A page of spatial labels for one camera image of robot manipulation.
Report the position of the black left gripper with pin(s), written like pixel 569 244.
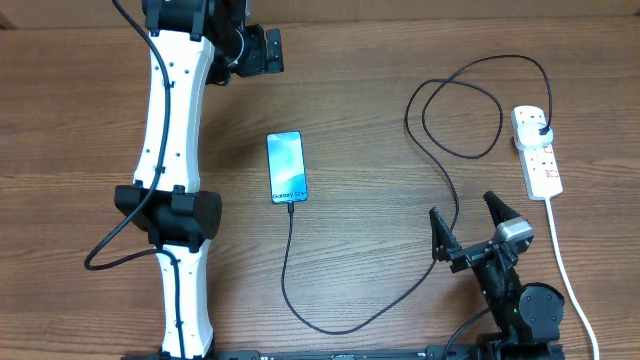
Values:
pixel 258 63

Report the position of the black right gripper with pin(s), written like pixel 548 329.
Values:
pixel 464 256

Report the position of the Samsung Galaxy smartphone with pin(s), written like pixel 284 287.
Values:
pixel 287 171

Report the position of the white power strip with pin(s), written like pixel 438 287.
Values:
pixel 543 182

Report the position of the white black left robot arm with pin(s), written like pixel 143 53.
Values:
pixel 192 44

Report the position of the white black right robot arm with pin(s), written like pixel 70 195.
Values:
pixel 527 316

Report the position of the white charger plug adapter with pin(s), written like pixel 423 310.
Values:
pixel 528 136

